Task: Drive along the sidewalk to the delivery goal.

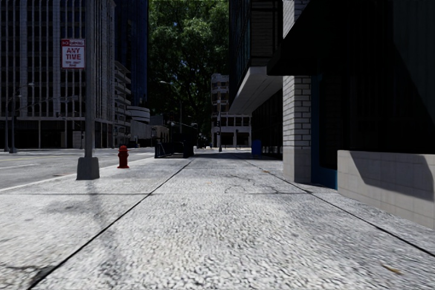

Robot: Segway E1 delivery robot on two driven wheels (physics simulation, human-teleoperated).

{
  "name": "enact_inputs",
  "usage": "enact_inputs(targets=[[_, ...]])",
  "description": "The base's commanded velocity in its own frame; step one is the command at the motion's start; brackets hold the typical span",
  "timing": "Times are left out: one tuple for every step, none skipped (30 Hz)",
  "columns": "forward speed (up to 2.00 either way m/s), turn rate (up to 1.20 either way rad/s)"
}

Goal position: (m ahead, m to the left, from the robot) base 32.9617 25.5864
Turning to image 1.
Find pale brick building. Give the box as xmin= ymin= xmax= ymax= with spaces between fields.
xmin=266 ymin=0 xmax=435 ymax=235

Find dark glass building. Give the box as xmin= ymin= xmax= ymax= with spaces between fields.
xmin=228 ymin=0 xmax=284 ymax=160

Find trees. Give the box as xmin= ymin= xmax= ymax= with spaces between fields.
xmin=147 ymin=0 xmax=230 ymax=140

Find white concrete building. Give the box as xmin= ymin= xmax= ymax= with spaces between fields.
xmin=210 ymin=73 xmax=253 ymax=149

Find dark glass tower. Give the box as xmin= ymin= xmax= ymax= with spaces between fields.
xmin=114 ymin=0 xmax=149 ymax=108

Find sign on a post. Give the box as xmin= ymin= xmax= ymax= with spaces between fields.
xmin=60 ymin=0 xmax=100 ymax=181

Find grey concrete office building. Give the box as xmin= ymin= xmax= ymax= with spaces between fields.
xmin=0 ymin=0 xmax=117 ymax=149

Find dark stairway railing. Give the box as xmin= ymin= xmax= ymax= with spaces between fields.
xmin=153 ymin=121 xmax=199 ymax=159

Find pale concrete building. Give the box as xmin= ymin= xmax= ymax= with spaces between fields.
xmin=114 ymin=60 xmax=170 ymax=147

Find red fire hydrant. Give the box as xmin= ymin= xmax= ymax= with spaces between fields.
xmin=117 ymin=145 xmax=130 ymax=169

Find grey street lamp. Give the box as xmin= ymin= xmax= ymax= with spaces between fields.
xmin=158 ymin=80 xmax=184 ymax=134

